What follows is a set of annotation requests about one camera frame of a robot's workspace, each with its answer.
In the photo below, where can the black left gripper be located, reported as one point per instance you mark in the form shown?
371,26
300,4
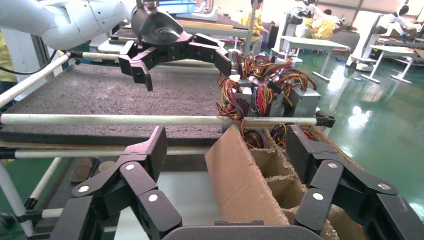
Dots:
155,26

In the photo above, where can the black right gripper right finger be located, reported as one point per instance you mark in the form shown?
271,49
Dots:
331,179

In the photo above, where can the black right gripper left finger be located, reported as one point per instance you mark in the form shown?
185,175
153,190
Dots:
139,175

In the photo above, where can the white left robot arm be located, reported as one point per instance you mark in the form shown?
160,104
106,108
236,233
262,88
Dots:
66,20

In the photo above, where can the blue plastic crate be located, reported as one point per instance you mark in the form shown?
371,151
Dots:
180,5

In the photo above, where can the black pipe end connector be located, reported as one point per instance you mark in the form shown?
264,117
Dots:
326,120

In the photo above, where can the grey foam mat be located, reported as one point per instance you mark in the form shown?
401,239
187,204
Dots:
99,92

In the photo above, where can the person in yellow coat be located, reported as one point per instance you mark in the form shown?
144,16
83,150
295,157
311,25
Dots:
323,30
6,59
255,26

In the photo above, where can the cardboard box with dividers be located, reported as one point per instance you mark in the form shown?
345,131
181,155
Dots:
238,185

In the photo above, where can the short white cart pipe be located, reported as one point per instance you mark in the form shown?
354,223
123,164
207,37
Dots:
51,213

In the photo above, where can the white cart brace pipe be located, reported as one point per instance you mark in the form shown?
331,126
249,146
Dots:
43,184

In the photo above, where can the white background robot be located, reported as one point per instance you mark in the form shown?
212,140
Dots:
288,33
364,39

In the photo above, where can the white cart leg pipe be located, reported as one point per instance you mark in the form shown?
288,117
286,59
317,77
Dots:
10,195

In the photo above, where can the white work table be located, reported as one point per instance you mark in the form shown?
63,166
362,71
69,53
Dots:
394,51
314,43

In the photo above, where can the long white cart rail pipe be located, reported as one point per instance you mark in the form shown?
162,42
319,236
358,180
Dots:
99,119

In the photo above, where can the grey metal frame stand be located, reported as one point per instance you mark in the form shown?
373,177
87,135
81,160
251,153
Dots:
26,49

